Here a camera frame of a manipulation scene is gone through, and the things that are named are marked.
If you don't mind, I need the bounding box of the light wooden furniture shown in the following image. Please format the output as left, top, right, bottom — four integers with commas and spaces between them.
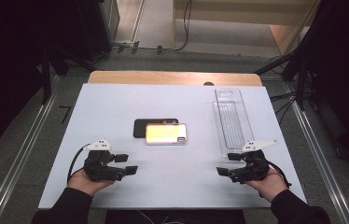
172, 0, 321, 57

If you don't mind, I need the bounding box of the dark curtain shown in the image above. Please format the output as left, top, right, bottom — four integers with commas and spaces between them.
0, 0, 80, 158
300, 0, 349, 169

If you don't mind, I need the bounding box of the black floor cable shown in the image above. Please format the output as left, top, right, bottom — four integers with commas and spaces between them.
174, 0, 194, 52

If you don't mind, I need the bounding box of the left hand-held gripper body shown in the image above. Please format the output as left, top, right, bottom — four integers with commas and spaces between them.
83, 138, 126, 182

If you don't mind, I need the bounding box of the person's right hand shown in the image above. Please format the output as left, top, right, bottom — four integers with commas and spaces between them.
245, 167, 289, 203

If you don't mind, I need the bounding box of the bundle of black cables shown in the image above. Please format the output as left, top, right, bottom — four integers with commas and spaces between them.
269, 90, 300, 125

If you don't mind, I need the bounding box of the clear plastic tray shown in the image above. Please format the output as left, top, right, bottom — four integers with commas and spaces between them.
211, 88, 257, 159

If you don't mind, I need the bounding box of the left hand-held gripper cable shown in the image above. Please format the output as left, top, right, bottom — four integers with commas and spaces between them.
66, 143, 91, 185

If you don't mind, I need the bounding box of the dark cabinet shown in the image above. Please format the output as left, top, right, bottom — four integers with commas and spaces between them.
76, 0, 121, 62

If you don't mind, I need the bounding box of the right hand-held gripper cable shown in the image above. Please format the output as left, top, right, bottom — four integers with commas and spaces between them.
267, 161, 292, 189

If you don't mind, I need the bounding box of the black metal stand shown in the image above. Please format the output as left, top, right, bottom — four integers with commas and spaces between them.
254, 46, 318, 111
38, 43, 97, 105

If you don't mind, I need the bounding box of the person's left hand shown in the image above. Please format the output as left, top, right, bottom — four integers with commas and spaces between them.
67, 167, 116, 198

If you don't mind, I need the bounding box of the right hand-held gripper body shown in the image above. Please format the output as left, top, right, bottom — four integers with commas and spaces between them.
229, 139, 279, 185

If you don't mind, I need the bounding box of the hand-held gripper cable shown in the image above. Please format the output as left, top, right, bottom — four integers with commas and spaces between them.
66, 143, 91, 185
267, 161, 292, 189

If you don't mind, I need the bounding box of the metal floor rail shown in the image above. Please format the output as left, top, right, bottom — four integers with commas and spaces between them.
287, 99, 349, 224
0, 92, 59, 224

